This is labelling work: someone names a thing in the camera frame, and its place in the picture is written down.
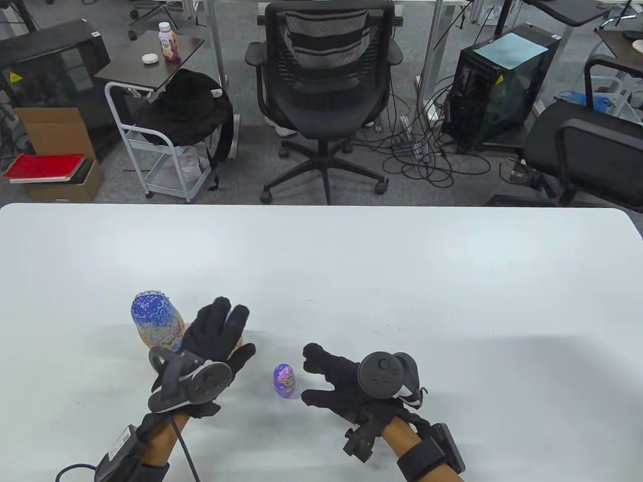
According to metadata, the white desk leg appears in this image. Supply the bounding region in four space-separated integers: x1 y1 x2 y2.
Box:
531 23 577 117
416 0 445 124
203 0 229 88

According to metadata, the black glove sensor bracket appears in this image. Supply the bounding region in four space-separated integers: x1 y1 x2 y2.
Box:
343 419 390 462

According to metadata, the white power strip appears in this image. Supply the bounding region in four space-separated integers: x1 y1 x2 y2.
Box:
401 114 434 161

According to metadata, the purple drink bottle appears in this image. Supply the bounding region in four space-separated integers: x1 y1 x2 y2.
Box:
158 22 180 63

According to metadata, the black backpack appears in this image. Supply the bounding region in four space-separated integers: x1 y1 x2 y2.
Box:
135 69 235 191

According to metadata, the black glass-sided computer tower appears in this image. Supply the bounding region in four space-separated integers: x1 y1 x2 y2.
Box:
441 23 561 154

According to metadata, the person's left hand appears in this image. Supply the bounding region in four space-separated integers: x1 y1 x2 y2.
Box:
136 296 257 443

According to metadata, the black mesh office chair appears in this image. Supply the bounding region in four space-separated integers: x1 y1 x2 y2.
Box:
245 0 404 205

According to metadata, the light blue paper sheet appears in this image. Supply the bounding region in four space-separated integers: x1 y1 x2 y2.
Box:
474 33 548 70

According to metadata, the black mesh-sided computer tower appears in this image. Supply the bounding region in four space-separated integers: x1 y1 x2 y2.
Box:
0 19 111 162

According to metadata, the black desk top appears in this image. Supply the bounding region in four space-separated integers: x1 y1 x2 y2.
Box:
522 0 626 27

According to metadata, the medium light blue Russian doll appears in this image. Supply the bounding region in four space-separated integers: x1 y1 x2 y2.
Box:
225 309 245 359

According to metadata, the white rolling cart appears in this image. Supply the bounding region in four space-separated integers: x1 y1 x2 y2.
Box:
104 82 214 204

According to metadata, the person's left forearm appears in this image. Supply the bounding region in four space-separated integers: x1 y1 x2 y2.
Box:
141 414 191 467

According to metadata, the black office chair base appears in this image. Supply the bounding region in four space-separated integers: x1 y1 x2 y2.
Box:
128 0 184 41

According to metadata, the tangle of black floor cables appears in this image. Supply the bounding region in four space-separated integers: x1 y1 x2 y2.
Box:
352 75 495 189

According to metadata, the black VR controller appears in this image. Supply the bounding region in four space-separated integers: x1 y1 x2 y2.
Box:
147 347 233 414
358 351 427 408

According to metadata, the blue plastic item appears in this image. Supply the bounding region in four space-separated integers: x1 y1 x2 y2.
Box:
559 90 612 114

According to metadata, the small purple Russian doll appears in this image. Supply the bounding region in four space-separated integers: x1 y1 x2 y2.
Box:
273 364 297 399

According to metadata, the red notebook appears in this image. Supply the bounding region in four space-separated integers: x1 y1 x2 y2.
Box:
3 154 86 184

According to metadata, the black padded office chair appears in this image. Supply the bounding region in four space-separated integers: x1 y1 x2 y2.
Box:
485 54 643 214

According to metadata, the person's right forearm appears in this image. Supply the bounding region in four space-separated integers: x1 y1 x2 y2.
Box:
383 417 465 482

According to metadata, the white shoe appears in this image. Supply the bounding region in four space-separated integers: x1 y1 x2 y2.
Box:
264 114 298 138

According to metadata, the large blue Russian doll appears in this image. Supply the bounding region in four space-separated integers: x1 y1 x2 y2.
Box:
132 290 187 353

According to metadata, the person's right hand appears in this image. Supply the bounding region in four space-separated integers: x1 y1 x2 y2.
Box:
300 343 431 427

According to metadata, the dark brown side table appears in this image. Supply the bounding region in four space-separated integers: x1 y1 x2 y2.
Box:
94 30 205 103

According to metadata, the brown cardboard box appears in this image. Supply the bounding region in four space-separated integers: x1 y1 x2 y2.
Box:
14 107 104 203

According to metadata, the black cable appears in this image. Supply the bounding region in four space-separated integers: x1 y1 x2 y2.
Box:
55 417 201 482

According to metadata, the brown desk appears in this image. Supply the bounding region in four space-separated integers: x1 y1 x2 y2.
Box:
594 28 643 76

